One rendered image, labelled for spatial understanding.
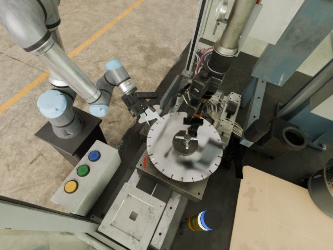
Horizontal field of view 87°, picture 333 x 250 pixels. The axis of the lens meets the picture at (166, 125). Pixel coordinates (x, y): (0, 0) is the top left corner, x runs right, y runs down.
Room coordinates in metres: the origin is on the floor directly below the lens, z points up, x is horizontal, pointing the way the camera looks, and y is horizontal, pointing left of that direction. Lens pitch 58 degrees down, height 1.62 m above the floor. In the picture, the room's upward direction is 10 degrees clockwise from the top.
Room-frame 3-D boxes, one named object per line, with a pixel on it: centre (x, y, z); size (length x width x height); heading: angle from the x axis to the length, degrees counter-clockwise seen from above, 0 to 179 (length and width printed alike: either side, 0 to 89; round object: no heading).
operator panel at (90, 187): (0.17, 0.29, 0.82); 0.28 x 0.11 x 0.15; 163
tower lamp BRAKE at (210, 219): (0.05, -0.15, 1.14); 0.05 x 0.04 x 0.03; 73
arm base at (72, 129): (0.44, 0.53, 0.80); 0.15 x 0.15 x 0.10
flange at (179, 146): (0.35, -0.09, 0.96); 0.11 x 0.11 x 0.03
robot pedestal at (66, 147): (0.44, 0.53, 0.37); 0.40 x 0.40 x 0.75; 73
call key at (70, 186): (0.11, 0.32, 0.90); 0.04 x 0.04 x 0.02
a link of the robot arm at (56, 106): (0.45, 0.53, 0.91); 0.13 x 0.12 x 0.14; 6
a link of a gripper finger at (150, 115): (0.45, 0.07, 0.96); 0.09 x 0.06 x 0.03; 52
